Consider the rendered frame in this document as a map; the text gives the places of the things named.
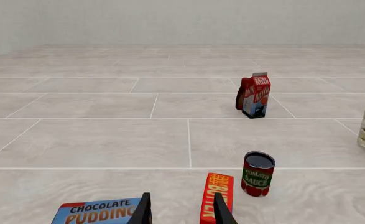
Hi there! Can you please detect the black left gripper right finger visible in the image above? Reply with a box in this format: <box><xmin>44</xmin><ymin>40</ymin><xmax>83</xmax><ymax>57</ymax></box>
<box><xmin>213</xmin><ymin>192</ymin><xmax>238</xmax><ymax>224</ymax></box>

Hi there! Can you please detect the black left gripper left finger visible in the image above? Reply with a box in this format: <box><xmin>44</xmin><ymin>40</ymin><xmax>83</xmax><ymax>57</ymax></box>
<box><xmin>126</xmin><ymin>192</ymin><xmax>154</xmax><ymax>224</ymax></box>

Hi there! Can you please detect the tomato sauce tin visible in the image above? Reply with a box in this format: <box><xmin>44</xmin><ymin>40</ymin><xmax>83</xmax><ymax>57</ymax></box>
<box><xmin>241</xmin><ymin>151</ymin><xmax>276</xmax><ymax>198</ymax></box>

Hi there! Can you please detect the red butter box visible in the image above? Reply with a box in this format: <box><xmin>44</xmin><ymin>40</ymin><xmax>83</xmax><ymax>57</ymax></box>
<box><xmin>199</xmin><ymin>172</ymin><xmax>234</xmax><ymax>224</ymax></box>

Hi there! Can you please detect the blue chocolate pudding box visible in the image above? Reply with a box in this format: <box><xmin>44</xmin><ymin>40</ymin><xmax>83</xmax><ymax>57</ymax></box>
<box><xmin>50</xmin><ymin>197</ymin><xmax>142</xmax><ymax>224</ymax></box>

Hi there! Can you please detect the red milk carton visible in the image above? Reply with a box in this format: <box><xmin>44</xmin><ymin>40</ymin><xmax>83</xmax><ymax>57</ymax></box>
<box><xmin>235</xmin><ymin>72</ymin><xmax>272</xmax><ymax>119</ymax></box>

